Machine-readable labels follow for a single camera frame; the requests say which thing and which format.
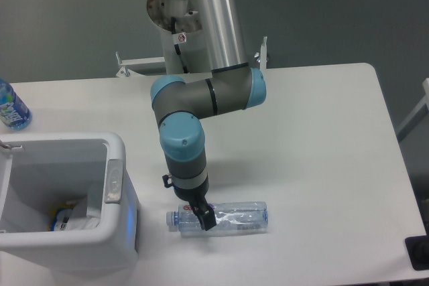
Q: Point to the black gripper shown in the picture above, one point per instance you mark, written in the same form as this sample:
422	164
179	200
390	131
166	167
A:
196	198

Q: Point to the clear plastic bottle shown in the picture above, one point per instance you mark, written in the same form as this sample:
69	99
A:
233	216

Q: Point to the white paper wrapper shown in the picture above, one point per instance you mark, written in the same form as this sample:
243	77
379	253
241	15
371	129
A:
85	215

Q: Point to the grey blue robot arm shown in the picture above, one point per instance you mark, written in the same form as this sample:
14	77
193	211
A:
207	74

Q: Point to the white plastic trash can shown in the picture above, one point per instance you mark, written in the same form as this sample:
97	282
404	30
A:
39	172

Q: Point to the colourful snack package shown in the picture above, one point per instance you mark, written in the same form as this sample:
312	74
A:
62	215

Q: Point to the black clamp at table edge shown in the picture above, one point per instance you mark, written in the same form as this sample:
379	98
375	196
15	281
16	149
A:
417	248

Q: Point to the blue labelled water bottle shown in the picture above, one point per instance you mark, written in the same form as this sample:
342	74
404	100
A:
14	112

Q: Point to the white metal stand leg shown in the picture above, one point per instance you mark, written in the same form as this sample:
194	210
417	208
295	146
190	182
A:
415	116

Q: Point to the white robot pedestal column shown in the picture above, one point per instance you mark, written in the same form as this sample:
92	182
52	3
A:
182	37

